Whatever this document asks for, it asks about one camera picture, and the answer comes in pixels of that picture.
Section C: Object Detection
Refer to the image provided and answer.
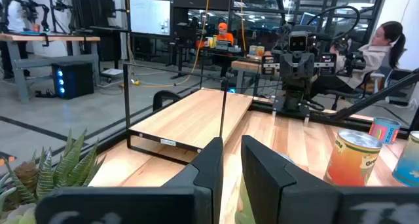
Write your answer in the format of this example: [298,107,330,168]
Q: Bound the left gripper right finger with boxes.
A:
[241,135,342,224]

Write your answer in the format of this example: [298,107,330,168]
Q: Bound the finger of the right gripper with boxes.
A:
[261,55,280,77]
[319,53,338,76]

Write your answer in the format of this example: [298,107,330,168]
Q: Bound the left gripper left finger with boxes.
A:
[162,137,225,224]

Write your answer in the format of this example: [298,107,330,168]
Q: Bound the orange green beans tin can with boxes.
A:
[323,128,384,188]

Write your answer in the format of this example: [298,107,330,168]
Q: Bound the small wooden table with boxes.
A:
[230,59,263,94]

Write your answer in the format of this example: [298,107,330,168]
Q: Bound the person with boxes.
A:
[212,22,236,78]
[309,20,407,100]
[0,0,32,80]

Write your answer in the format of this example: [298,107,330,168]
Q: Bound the blue-lit computer monitor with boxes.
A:
[299,11,321,27]

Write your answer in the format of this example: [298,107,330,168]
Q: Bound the open laptop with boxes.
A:
[215,39,232,51]

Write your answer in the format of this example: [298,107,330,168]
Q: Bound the black office desk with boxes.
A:
[172,20,245,81]

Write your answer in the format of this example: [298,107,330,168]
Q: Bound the white floor box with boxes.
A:
[100,67,124,84]

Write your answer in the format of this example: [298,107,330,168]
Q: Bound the succulent plant in dark pot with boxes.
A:
[0,128,107,224]

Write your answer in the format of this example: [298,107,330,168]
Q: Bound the black computer tower blue lights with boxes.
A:
[51,62,95,100]

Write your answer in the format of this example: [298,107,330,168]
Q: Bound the black power strip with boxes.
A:
[34,89,58,99]

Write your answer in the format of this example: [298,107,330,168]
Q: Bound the black curtain panel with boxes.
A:
[69,0,118,31]

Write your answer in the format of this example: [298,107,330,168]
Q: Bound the wooden workbench with grey legs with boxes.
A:
[0,32,101,104]

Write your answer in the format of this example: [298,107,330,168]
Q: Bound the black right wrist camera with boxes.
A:
[287,30,309,54]

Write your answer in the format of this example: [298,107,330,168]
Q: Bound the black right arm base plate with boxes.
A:
[271,96,312,119]

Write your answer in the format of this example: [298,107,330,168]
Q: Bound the yellow hanging cable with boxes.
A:
[120,0,212,89]
[240,0,247,53]

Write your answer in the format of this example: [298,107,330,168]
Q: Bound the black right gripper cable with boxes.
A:
[306,4,361,43]

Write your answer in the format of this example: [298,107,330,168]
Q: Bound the black aluminium table frame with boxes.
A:
[83,68,419,153]

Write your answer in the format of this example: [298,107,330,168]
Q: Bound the black arched handle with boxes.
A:
[152,89,183,112]

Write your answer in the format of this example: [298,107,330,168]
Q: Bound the white wall screen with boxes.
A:
[128,0,172,37]

